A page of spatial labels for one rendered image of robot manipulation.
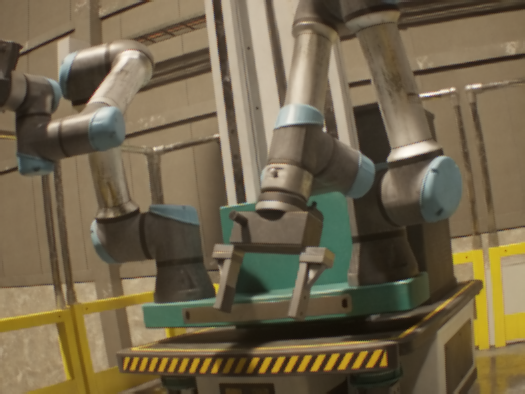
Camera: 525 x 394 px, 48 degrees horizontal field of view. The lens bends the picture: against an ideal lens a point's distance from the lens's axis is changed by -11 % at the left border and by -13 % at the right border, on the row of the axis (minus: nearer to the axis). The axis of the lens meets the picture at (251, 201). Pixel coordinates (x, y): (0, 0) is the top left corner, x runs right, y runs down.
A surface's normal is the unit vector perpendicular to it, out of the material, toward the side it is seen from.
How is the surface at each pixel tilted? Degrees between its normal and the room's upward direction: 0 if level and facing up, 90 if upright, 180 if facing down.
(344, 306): 90
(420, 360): 90
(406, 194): 100
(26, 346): 90
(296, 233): 67
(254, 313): 90
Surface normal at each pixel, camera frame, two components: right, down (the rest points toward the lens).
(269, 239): -0.57, -0.38
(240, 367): -0.50, 0.00
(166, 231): -0.16, -0.05
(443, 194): 0.61, 0.00
